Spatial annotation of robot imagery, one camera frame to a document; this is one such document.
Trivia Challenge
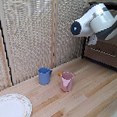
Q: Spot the pink mug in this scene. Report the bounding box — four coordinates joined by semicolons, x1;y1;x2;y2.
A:
58;70;77;93

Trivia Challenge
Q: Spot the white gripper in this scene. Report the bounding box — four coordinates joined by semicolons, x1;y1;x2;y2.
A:
87;33;99;47

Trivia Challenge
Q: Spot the silver drawer handle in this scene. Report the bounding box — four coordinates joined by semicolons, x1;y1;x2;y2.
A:
90;45;117;59

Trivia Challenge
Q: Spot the blue mug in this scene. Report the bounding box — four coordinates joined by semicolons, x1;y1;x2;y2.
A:
37;66;54;86

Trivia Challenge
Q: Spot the dark frame drawer cabinet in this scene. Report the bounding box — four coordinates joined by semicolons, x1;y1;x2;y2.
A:
78;0;117;76

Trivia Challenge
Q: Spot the small orange object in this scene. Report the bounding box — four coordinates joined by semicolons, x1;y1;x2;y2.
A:
56;70;65;78

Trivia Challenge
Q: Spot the white plate with patterned rim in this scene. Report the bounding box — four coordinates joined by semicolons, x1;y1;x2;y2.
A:
0;91;35;117

